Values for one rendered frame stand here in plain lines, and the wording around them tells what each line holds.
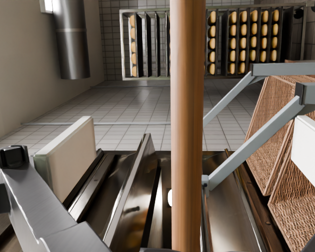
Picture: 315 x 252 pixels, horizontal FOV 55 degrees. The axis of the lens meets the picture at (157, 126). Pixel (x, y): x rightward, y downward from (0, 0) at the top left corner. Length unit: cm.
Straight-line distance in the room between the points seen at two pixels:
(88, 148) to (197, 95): 12
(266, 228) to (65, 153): 115
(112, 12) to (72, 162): 526
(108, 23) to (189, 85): 516
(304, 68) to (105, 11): 452
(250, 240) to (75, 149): 103
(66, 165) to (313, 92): 60
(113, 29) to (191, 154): 514
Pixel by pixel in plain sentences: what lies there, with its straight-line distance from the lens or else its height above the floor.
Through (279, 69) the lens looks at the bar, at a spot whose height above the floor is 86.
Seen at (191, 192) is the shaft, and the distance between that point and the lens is 30.
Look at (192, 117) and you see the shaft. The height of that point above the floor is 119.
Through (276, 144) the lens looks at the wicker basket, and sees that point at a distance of 189.
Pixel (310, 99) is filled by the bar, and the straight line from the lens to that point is 70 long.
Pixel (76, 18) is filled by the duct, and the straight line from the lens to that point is 338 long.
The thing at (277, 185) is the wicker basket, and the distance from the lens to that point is 133.
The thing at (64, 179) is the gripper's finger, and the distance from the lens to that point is 16.
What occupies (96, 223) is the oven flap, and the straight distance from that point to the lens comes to 130.
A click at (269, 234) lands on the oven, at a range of 125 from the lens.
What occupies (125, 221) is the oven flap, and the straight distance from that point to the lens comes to 108.
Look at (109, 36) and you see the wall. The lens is 541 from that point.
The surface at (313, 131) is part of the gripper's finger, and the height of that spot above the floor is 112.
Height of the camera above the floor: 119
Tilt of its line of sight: 5 degrees up
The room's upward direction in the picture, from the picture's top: 90 degrees counter-clockwise
